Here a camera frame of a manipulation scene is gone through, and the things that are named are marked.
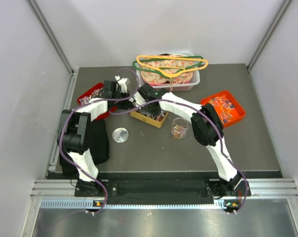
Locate green clothes hanger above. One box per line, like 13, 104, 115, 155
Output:
132, 55, 204, 75

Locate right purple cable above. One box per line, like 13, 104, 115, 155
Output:
108, 98, 250, 214

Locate gold candy tin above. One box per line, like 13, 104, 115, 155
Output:
130, 110, 169, 128

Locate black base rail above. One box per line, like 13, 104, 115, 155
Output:
74, 171, 240, 205

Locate floral fabric item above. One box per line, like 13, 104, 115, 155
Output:
139, 58, 194, 85

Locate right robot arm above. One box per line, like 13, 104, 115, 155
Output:
134, 83, 250, 197

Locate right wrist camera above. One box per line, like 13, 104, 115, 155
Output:
129, 91, 146, 107

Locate black cloth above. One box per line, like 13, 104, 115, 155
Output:
59, 119, 110, 178

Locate clear glass jar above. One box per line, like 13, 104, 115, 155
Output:
171, 117, 190, 140

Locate red candy tray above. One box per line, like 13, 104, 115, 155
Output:
77, 82, 117, 120

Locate silver jar lid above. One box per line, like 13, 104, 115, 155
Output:
112, 127, 129, 143

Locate yellow clothes hanger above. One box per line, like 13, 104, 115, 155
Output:
135, 54, 209, 80

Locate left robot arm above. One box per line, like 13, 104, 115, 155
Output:
57, 76, 132, 196

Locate orange candy tray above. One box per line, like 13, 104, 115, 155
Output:
200, 90, 246, 128

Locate white plastic basket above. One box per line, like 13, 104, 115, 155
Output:
132, 52, 204, 92

